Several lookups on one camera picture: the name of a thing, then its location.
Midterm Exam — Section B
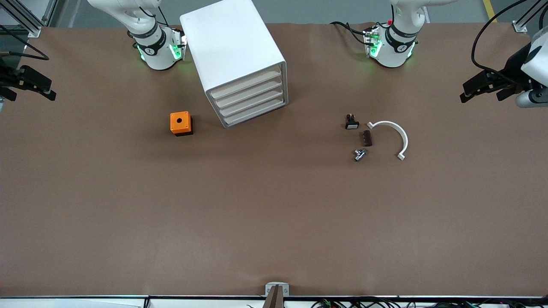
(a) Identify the beige cabinet drawer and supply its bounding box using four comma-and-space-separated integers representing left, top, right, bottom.
213, 79, 284, 107
217, 89, 285, 117
221, 98, 286, 127
210, 70, 283, 99

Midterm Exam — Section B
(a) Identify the white drawer cabinet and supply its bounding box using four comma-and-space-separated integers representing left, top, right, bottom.
180, 0, 289, 129

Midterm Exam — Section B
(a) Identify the white curved plastic clip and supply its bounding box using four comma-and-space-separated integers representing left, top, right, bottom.
367, 121, 409, 161

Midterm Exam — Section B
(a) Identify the orange box with black base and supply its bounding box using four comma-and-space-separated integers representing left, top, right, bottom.
170, 111, 194, 136

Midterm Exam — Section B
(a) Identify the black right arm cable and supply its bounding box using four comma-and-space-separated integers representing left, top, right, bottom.
0, 25, 50, 60

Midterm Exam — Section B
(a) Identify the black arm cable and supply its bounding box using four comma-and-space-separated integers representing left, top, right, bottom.
0, 25, 50, 60
471, 0, 548, 82

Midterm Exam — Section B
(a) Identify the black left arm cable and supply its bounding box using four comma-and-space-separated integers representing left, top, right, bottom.
471, 0, 548, 82

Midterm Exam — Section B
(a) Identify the aluminium frame profile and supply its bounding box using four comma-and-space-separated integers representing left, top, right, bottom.
0, 0, 58, 38
512, 0, 548, 33

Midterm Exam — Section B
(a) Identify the black base cable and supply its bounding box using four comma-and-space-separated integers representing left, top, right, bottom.
330, 21, 369, 45

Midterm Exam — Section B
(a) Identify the grey bracket with brown post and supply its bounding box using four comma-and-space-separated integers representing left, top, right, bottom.
262, 282, 290, 308

